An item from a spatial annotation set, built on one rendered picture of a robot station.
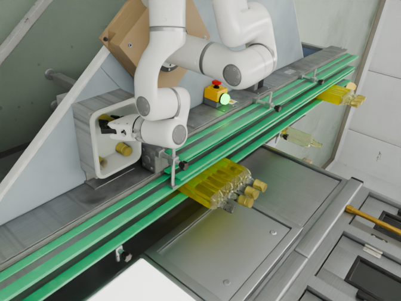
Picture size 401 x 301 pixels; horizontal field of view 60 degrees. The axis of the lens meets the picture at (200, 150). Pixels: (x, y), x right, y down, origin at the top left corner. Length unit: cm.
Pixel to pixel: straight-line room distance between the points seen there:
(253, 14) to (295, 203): 84
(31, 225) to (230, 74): 67
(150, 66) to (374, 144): 682
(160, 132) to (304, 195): 87
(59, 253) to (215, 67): 63
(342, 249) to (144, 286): 71
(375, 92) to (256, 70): 625
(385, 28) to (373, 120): 164
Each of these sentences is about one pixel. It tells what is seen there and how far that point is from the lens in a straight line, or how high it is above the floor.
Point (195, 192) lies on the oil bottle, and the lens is 119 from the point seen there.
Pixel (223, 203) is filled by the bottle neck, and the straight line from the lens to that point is 116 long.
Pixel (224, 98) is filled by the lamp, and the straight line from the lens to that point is 141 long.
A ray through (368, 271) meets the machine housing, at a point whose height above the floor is 156.
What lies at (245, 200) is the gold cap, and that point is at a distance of 117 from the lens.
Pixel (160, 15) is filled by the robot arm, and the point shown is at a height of 100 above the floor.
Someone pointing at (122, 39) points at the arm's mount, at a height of 83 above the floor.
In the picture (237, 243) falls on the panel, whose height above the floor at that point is 118.
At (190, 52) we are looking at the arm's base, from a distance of 99.
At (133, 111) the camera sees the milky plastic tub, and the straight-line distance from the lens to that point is 108.
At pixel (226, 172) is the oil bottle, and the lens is 127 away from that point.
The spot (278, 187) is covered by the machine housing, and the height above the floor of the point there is 112.
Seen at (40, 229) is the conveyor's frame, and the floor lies 84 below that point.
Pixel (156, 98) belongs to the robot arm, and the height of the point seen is 106.
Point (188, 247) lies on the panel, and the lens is 119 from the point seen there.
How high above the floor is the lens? 157
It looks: 31 degrees down
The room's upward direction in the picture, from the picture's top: 116 degrees clockwise
